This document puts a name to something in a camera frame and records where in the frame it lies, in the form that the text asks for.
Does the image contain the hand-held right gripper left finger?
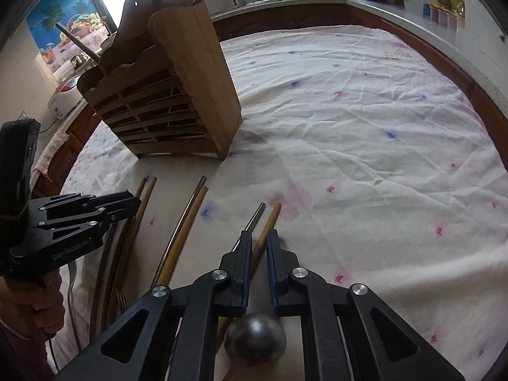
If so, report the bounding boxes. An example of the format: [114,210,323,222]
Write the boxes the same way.
[53,230,255,381]

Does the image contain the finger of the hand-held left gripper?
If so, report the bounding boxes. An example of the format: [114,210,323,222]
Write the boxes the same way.
[30,189,142,220]
[35,210,117,244]

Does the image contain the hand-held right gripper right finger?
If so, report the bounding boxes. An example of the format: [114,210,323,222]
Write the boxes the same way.
[265,229,467,381]

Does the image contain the metal chopstick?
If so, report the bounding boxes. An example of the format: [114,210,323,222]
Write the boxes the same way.
[231,202,267,252]
[152,175,207,287]

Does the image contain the wooden utensil holder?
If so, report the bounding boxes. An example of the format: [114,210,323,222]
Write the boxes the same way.
[77,0,244,161]

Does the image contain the person's left forearm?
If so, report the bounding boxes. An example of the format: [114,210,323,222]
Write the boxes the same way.
[0,317,54,381]

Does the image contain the person's left hand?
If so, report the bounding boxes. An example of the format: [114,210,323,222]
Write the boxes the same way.
[0,272,66,344]

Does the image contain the white lace cloth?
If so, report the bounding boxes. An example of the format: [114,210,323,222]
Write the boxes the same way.
[34,131,70,183]

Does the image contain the white and red rice cooker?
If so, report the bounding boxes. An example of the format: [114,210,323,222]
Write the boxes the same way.
[48,77,86,120]

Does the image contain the metal fork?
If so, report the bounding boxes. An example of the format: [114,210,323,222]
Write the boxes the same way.
[113,290,131,326]

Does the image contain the dark wooden chopstick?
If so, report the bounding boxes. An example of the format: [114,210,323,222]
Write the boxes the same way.
[55,22,108,76]

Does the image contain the white floral tablecloth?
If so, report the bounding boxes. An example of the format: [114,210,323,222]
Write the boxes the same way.
[50,26,503,381]

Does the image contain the brown wooden base cabinets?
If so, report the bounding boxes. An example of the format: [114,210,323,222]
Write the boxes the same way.
[30,0,508,199]

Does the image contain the grey kitchen countertop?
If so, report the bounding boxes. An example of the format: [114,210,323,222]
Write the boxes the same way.
[210,0,508,88]

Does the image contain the spice jar set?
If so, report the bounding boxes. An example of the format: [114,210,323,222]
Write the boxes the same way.
[429,4,465,28]

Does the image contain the tropical fruit wall poster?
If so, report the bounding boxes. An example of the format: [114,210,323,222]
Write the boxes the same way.
[26,3,120,68]

